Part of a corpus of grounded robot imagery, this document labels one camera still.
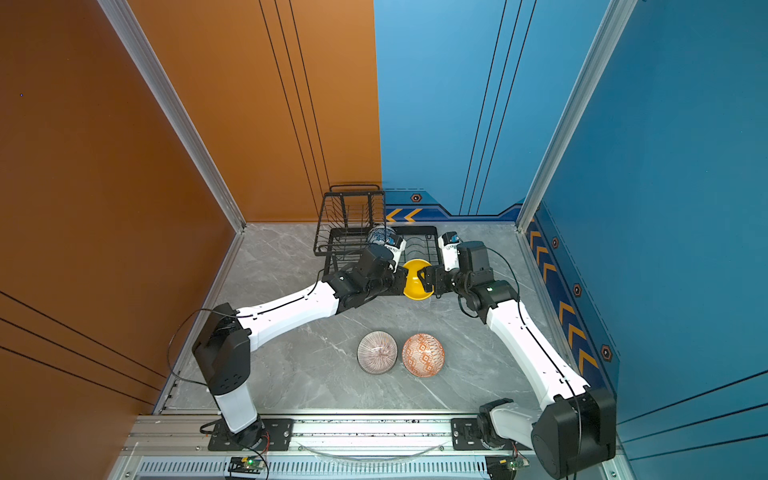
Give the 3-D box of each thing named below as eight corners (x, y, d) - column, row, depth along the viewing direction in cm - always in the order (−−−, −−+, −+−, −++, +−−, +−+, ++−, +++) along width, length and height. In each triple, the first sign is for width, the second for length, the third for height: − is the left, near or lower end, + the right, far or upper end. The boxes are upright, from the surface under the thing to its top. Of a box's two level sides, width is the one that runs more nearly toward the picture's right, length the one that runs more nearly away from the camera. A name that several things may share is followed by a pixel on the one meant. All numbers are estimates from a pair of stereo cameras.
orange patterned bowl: (402, 379, 84) (403, 371, 78) (402, 343, 90) (402, 333, 85) (442, 379, 83) (445, 371, 78) (439, 343, 90) (441, 333, 85)
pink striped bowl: (358, 378, 84) (355, 369, 78) (360, 341, 91) (358, 330, 85) (398, 378, 84) (398, 369, 78) (398, 341, 91) (398, 330, 85)
